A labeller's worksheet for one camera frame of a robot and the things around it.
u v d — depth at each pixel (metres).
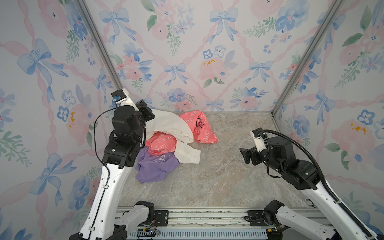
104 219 0.36
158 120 1.05
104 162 0.40
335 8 0.69
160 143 0.89
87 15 0.71
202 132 1.00
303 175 0.43
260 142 0.58
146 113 0.53
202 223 0.73
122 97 0.47
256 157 0.59
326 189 0.41
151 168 0.85
